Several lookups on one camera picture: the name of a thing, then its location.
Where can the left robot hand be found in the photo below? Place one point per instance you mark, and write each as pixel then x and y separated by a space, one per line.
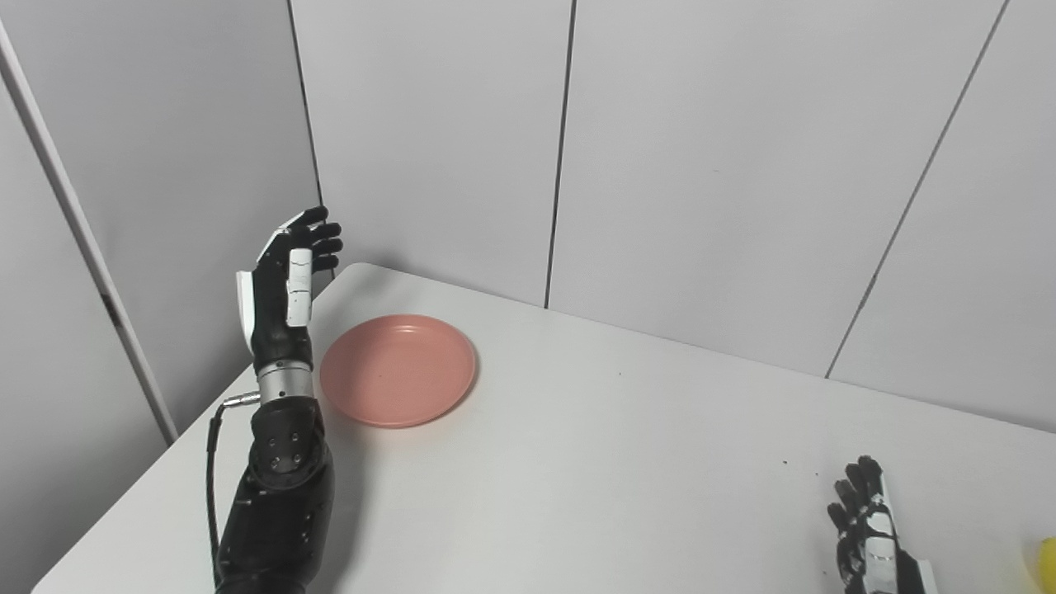
pixel 276 297

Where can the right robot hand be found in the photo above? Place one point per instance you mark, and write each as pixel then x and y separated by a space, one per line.
pixel 874 536

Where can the pink plate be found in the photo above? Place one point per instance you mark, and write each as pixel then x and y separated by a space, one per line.
pixel 398 370

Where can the yellow lemon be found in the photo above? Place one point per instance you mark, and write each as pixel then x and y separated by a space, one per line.
pixel 1044 565

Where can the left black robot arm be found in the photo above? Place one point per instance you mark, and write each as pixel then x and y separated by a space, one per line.
pixel 276 495

